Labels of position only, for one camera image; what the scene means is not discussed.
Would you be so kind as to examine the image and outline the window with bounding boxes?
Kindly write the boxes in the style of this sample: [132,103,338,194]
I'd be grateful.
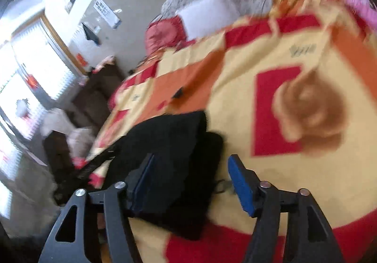
[0,10,86,181]

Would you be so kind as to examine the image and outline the black hanging cloth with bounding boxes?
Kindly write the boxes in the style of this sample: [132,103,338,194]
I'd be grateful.
[82,22,101,45]

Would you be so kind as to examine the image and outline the checkered printed blanket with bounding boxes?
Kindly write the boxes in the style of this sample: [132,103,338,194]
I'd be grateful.
[85,0,377,263]

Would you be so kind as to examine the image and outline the wall calendar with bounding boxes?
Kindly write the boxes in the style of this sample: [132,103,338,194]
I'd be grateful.
[94,0,121,29]

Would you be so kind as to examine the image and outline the dark wooden desk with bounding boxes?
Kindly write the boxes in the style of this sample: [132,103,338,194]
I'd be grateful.
[72,60,127,131]

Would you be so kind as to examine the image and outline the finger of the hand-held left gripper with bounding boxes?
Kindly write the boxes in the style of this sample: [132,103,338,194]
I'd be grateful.
[53,145,121,201]

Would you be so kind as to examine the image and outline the black pants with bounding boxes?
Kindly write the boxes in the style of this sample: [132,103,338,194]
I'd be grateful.
[102,110,224,241]

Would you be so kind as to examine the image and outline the white bag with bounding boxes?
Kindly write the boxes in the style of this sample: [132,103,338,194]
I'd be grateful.
[66,127,96,160]

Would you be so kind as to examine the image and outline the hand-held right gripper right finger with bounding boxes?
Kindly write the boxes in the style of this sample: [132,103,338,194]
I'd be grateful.
[227,154,345,263]

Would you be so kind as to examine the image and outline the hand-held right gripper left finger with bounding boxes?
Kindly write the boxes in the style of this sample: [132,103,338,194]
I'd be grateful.
[38,153,155,263]

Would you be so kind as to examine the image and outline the red ruffled pillow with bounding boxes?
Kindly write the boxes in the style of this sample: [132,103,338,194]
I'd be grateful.
[145,15,189,56]

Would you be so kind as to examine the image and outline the cream cloth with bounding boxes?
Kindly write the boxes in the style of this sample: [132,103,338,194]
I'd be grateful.
[91,55,115,70]

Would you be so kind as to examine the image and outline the white pillow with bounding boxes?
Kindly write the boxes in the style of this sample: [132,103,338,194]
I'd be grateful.
[176,0,242,41]

